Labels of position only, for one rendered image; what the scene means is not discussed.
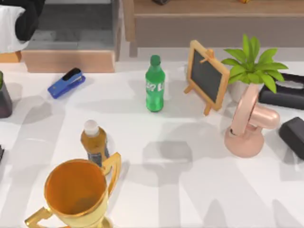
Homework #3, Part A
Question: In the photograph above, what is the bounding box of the black rounded box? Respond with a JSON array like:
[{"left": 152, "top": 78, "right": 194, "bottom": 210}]
[{"left": 278, "top": 116, "right": 304, "bottom": 161}]

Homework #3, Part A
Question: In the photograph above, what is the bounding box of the pale wooden drawer front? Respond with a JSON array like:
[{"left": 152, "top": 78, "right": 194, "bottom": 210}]
[{"left": 21, "top": 49, "right": 116, "bottom": 74}]

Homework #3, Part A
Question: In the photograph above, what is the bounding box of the gold trophy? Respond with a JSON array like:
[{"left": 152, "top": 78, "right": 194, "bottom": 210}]
[{"left": 24, "top": 152, "right": 123, "bottom": 228}]

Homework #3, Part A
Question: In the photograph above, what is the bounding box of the green plant in white pot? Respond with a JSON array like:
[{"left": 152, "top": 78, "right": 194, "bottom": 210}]
[{"left": 220, "top": 33, "right": 289, "bottom": 103}]

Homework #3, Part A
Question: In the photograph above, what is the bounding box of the dark plant pot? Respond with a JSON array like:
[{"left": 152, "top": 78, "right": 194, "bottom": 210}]
[{"left": 0, "top": 71, "right": 13, "bottom": 119}]

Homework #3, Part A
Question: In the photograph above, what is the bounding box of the wooden framed blackboard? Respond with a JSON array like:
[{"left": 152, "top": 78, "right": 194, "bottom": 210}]
[{"left": 183, "top": 39, "right": 231, "bottom": 116}]

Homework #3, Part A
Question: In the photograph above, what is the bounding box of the blue stapler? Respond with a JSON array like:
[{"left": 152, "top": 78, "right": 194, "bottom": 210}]
[{"left": 47, "top": 67, "right": 86, "bottom": 99}]

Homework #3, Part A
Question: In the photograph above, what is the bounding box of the green bottle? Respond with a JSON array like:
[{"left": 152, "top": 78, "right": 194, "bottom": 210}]
[{"left": 145, "top": 55, "right": 166, "bottom": 114}]

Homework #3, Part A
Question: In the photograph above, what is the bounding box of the wooden cupboard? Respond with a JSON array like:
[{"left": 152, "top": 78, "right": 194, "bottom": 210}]
[{"left": 122, "top": 0, "right": 304, "bottom": 58}]

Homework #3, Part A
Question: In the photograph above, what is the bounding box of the grey pierced drawer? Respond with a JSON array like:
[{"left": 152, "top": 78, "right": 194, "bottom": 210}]
[{"left": 23, "top": 0, "right": 124, "bottom": 63}]

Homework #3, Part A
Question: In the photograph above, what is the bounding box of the amber bottle with white cap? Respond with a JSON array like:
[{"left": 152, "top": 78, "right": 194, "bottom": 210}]
[{"left": 80, "top": 119, "right": 111, "bottom": 176}]

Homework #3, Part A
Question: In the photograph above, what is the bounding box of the pink desk fan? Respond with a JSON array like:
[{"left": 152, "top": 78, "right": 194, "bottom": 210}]
[{"left": 224, "top": 83, "right": 281, "bottom": 158}]

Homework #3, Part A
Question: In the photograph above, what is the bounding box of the black tissue box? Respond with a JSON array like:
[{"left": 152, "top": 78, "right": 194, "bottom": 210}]
[{"left": 258, "top": 73, "right": 304, "bottom": 110}]

